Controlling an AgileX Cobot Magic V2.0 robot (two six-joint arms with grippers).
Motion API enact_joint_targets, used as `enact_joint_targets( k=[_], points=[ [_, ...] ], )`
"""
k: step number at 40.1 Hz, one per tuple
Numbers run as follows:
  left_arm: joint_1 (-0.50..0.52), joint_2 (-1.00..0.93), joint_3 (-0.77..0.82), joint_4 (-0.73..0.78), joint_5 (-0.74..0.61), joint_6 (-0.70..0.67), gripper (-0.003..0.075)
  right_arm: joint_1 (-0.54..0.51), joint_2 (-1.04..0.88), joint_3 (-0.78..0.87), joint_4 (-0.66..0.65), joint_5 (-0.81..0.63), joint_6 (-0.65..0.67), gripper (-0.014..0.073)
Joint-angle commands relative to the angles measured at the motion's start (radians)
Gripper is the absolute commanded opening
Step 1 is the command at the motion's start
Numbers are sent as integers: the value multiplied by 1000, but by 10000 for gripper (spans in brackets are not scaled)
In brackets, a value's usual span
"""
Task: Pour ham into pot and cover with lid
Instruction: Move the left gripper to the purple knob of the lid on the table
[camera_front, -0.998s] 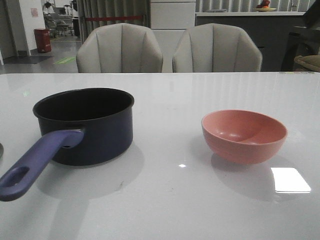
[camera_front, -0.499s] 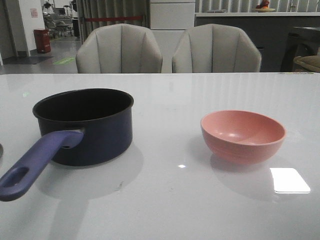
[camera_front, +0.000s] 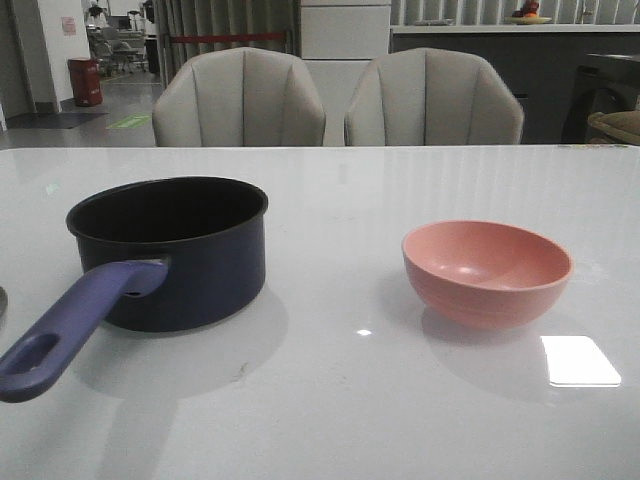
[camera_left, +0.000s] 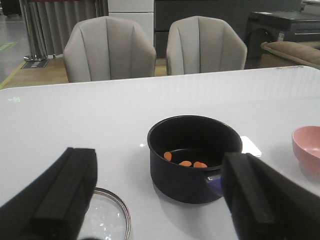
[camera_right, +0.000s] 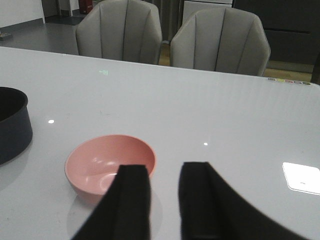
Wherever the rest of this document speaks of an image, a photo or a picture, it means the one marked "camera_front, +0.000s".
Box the red belt stanchion barrier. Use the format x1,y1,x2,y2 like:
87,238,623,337
158,28,296,86

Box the pink plastic bowl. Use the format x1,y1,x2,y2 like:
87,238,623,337
402,220,573,329

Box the grey curtain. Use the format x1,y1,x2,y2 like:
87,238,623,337
153,0,300,67

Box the white refrigerator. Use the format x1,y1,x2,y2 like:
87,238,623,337
300,1,391,146

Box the left grey upholstered chair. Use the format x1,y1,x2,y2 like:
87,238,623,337
152,47,326,147

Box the fruit plate on counter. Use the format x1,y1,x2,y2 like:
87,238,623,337
504,0,552,25

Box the dark blue saucepan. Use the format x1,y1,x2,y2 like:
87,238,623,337
1,176,268,403

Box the red trash bin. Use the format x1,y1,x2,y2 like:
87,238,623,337
67,58,103,107

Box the right grey upholstered chair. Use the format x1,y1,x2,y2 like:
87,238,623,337
344,48,525,146

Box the dark grey counter cabinet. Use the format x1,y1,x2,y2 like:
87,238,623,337
390,25,639,144

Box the dark floor mat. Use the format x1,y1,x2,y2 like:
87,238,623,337
6,112,105,130

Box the grey upholstered chair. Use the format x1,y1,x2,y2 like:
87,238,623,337
152,47,326,147
344,48,525,146

